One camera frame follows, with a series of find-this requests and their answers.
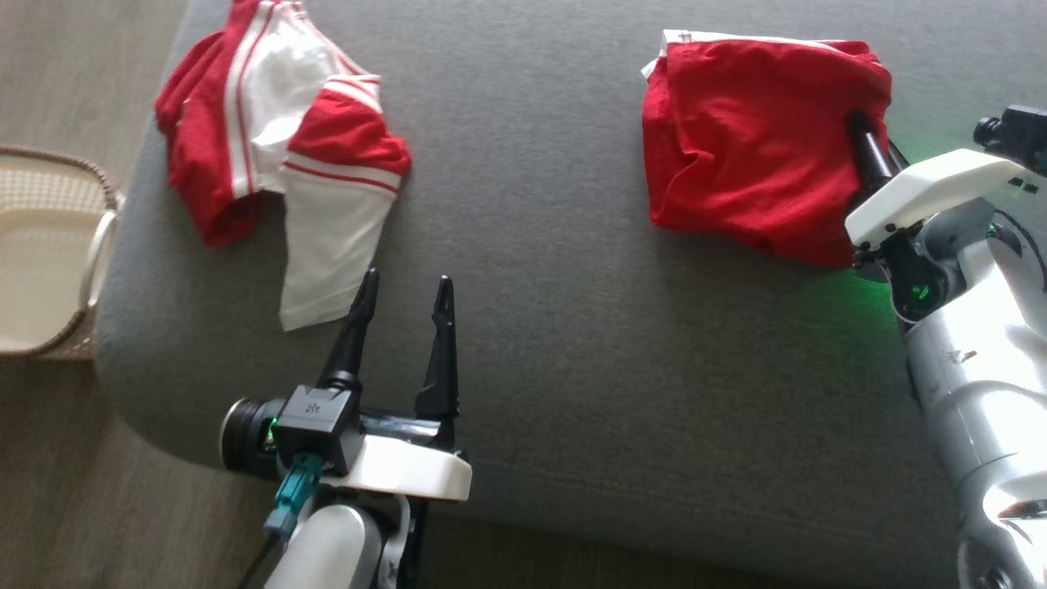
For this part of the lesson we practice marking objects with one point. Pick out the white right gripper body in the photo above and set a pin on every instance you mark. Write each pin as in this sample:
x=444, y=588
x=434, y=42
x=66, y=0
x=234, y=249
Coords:
x=932, y=188

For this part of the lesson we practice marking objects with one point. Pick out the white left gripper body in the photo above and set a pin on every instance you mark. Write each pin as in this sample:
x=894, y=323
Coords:
x=409, y=470

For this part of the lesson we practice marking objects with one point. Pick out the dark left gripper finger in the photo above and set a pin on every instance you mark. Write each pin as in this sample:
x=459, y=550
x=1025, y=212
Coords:
x=442, y=360
x=353, y=335

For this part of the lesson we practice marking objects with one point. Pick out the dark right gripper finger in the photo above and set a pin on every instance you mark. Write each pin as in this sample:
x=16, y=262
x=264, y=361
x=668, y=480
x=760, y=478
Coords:
x=873, y=155

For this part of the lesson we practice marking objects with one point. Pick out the red shirt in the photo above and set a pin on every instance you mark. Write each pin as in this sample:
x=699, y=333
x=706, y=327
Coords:
x=744, y=139

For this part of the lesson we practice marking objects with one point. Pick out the red white basketball jersey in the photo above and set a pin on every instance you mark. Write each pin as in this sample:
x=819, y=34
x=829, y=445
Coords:
x=327, y=131

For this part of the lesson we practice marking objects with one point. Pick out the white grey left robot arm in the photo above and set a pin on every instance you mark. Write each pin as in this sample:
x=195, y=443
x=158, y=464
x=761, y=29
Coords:
x=327, y=548

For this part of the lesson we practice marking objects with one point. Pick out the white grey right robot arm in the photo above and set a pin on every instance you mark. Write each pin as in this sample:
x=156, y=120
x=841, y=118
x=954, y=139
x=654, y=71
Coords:
x=973, y=368

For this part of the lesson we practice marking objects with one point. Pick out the beige woven laundry basket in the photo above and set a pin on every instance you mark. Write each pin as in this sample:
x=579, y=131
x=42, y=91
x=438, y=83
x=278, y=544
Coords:
x=41, y=262

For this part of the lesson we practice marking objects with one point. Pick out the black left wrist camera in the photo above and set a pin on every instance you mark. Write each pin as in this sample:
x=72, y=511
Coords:
x=315, y=419

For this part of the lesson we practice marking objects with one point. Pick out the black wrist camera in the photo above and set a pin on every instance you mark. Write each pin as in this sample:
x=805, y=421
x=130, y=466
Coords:
x=315, y=419
x=1018, y=131

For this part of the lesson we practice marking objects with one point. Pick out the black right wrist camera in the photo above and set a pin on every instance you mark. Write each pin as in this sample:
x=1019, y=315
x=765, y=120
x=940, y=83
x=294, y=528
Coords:
x=1018, y=131

